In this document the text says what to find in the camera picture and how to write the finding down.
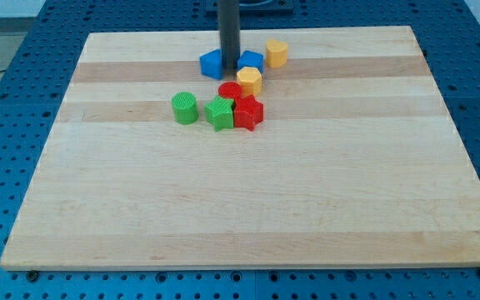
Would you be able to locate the blue cube block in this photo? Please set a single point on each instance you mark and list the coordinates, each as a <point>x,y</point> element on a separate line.
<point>251,59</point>

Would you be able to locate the yellow heart block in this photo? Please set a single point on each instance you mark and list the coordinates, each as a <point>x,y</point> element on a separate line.
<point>276,53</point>

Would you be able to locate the red star block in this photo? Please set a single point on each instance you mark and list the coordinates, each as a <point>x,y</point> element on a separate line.
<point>248,112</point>

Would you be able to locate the green star block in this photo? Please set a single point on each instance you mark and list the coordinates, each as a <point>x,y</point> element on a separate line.
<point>219,112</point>

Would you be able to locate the red cylinder block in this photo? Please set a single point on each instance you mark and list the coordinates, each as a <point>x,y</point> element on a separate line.
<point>230,90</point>

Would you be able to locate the green cylinder block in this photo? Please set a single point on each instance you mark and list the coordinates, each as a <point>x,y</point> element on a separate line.
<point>184,106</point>

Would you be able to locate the yellow hexagon block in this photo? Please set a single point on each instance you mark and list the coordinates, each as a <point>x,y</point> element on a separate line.
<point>250,80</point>

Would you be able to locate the blue pentagon block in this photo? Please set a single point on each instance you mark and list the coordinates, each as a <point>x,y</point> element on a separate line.
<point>211,64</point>

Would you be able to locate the light wooden board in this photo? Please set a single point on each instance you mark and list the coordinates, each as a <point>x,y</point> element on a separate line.
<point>357,163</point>

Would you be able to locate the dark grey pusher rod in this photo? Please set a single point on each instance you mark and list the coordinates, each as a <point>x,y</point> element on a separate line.
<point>228,17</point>

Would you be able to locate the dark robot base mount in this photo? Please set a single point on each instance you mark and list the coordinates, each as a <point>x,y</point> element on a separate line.
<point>254,6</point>

